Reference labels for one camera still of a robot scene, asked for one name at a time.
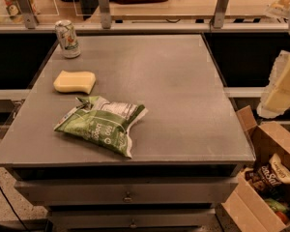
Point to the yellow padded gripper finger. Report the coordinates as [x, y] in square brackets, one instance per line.
[275, 99]

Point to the green jalapeno chip bag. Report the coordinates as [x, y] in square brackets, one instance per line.
[104, 123]

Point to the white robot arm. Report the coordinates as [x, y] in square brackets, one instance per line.
[275, 99]

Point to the yellow chip bag on shelf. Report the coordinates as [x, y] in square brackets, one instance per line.
[278, 9]

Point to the dark sea salt chip bag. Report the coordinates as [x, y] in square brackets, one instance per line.
[269, 176]

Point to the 7up soda can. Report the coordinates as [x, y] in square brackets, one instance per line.
[67, 38]

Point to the green snack packet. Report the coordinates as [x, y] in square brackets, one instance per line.
[276, 206]

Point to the red snack packet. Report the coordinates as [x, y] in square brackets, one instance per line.
[284, 218]

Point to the cardboard box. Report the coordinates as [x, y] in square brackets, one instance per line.
[261, 200]

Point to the upper grey drawer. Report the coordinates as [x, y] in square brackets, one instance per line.
[72, 192]

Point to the grey drawer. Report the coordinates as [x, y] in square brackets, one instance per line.
[72, 192]
[132, 218]

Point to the yellow sponge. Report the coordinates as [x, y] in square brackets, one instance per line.
[68, 82]

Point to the lower grey drawer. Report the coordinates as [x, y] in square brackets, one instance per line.
[132, 218]

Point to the right metal bracket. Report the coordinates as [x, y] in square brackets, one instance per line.
[219, 14]

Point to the metal bracket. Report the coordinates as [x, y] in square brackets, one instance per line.
[105, 14]
[27, 14]
[219, 14]

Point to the middle metal bracket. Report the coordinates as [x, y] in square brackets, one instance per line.
[105, 14]

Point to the left metal bracket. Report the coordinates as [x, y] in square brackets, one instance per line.
[27, 14]

